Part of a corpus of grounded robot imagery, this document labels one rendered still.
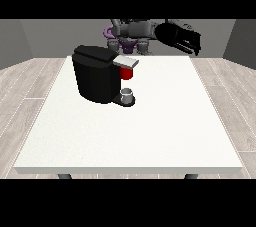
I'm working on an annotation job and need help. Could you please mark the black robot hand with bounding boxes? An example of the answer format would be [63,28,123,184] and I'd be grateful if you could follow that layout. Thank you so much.
[154,19,202,57]

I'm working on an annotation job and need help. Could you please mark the pale grey machine lid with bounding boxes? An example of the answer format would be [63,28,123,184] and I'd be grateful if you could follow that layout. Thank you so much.
[112,54,140,71]

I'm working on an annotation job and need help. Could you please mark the red pod holder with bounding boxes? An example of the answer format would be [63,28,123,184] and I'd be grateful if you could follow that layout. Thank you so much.
[119,66,134,81]

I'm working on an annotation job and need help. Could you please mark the black coffee machine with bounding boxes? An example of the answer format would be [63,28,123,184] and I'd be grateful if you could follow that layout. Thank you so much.
[71,44,136,107]

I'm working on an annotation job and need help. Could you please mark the grey robot trunk purple rings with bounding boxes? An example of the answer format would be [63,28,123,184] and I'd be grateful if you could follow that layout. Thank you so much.
[103,19,157,57]

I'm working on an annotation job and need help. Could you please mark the small grey cup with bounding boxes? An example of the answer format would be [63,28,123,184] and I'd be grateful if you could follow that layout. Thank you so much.
[120,87,135,104]

